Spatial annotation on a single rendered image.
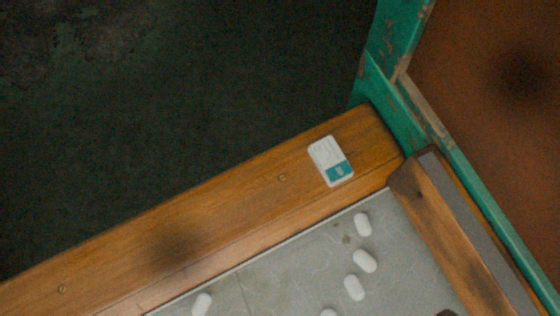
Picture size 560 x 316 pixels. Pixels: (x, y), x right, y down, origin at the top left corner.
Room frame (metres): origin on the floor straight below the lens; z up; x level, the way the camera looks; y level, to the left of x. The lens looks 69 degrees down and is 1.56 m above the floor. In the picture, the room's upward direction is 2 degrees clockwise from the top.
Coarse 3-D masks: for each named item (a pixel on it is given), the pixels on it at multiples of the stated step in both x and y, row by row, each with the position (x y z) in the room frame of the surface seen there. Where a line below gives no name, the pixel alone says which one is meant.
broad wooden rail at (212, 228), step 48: (288, 144) 0.33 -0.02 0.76; (384, 144) 0.33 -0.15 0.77; (192, 192) 0.25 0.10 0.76; (240, 192) 0.26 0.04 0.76; (288, 192) 0.26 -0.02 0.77; (336, 192) 0.26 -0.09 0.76; (96, 240) 0.18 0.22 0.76; (144, 240) 0.19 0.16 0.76; (192, 240) 0.19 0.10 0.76; (240, 240) 0.19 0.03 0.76; (0, 288) 0.12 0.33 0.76; (48, 288) 0.12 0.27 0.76; (96, 288) 0.12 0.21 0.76; (144, 288) 0.13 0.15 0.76; (192, 288) 0.13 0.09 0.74
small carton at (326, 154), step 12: (312, 144) 0.32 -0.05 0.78; (324, 144) 0.32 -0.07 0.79; (336, 144) 0.32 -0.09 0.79; (312, 156) 0.31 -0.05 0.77; (324, 156) 0.31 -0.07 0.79; (336, 156) 0.31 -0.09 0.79; (324, 168) 0.29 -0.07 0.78; (336, 168) 0.29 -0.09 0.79; (348, 168) 0.29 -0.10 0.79; (336, 180) 0.27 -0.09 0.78
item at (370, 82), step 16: (368, 64) 0.43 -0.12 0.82; (368, 80) 0.42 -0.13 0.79; (384, 80) 0.39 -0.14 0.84; (352, 96) 0.44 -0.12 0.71; (368, 96) 0.41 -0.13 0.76; (384, 96) 0.39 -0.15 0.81; (384, 112) 0.38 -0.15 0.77; (400, 112) 0.36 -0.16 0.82; (400, 128) 0.35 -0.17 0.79; (416, 128) 0.33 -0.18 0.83; (400, 144) 0.34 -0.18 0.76; (416, 144) 0.32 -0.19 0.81
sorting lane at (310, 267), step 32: (384, 192) 0.27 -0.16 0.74; (320, 224) 0.22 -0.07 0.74; (352, 224) 0.23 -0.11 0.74; (384, 224) 0.23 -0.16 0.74; (288, 256) 0.18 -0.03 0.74; (320, 256) 0.18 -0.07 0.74; (352, 256) 0.18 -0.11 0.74; (384, 256) 0.19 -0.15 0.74; (416, 256) 0.19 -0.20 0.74; (224, 288) 0.13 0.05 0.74; (256, 288) 0.14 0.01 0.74; (288, 288) 0.14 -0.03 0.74; (320, 288) 0.14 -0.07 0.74; (384, 288) 0.14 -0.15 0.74; (416, 288) 0.14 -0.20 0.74; (448, 288) 0.15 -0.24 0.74
